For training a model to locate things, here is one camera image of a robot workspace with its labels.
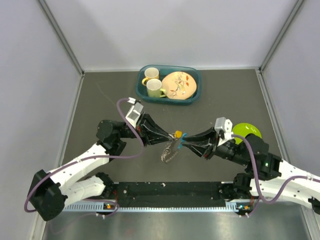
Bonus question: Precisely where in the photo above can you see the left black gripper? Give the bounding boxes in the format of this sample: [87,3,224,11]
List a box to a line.
[119,111,174,148]

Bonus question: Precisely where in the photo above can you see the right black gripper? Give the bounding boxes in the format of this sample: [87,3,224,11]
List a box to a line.
[181,126,250,166]

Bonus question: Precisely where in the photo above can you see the small yellow tag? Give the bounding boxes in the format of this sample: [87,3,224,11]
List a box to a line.
[174,130,183,139]

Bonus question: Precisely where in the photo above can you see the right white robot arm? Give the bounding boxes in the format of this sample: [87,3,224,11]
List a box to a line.
[181,128,320,214]

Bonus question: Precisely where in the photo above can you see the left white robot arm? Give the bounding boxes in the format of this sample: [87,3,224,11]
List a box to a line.
[25,112,175,222]

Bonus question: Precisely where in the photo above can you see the lime green plate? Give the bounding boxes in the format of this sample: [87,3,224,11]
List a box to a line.
[232,122,262,138]

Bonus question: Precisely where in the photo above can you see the front yellow-green mug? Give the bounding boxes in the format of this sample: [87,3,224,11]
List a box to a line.
[146,78,167,98]

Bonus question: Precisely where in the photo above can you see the teal plastic tub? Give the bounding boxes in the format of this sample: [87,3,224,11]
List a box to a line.
[135,64,202,106]

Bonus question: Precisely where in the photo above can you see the floral peach plate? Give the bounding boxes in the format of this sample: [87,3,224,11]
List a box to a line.
[161,71,197,100]

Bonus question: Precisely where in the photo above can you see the rear yellow mug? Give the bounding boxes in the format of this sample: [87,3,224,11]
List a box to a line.
[141,67,160,86]

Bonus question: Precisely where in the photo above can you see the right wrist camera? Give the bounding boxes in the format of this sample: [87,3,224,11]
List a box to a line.
[214,117,233,140]

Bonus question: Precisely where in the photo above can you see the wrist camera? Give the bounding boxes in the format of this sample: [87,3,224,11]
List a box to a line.
[214,117,233,140]
[125,97,144,128]

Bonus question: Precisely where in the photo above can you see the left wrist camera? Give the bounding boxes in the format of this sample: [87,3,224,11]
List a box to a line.
[125,97,144,128]

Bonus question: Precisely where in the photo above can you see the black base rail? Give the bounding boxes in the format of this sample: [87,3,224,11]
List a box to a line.
[62,181,266,213]

